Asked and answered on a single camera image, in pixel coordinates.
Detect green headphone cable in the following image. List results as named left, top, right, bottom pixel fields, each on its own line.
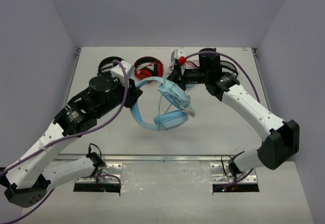
left=156, top=80, right=196, bottom=131

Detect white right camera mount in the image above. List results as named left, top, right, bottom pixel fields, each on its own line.
left=171, top=49, right=187, bottom=75

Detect white black headphones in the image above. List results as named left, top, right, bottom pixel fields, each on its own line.
left=220, top=60, right=239, bottom=78

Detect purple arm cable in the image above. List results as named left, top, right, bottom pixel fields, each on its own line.
left=0, top=60, right=129, bottom=224
left=185, top=51, right=261, bottom=105

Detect left metal mounting bracket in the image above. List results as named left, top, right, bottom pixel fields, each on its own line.
left=75, top=162, right=123, bottom=184

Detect right metal mounting bracket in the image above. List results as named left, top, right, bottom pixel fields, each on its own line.
left=210, top=161, right=258, bottom=185

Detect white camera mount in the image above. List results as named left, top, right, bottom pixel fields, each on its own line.
left=171, top=49, right=187, bottom=75
left=110, top=60, right=135, bottom=85

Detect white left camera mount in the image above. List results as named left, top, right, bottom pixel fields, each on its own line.
left=110, top=60, right=135, bottom=85

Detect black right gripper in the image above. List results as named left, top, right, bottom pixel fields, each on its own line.
left=161, top=63, right=209, bottom=92

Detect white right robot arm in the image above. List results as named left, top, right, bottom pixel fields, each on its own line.
left=168, top=48, right=300, bottom=179

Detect aluminium table rail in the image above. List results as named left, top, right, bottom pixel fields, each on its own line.
left=54, top=153, right=259, bottom=164

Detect light blue headphones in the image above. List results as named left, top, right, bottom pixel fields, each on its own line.
left=130, top=77, right=196, bottom=131

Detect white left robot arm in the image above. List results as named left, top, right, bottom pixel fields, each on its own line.
left=1, top=76, right=143, bottom=208

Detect red black headphones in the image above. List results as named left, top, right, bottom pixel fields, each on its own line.
left=134, top=56, right=164, bottom=80

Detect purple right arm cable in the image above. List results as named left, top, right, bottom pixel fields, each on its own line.
left=185, top=51, right=261, bottom=105

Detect metal mounting bracket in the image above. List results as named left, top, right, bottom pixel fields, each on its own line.
left=75, top=162, right=123, bottom=184
left=210, top=161, right=258, bottom=185

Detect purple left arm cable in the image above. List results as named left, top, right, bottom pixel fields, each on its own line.
left=0, top=60, right=129, bottom=224

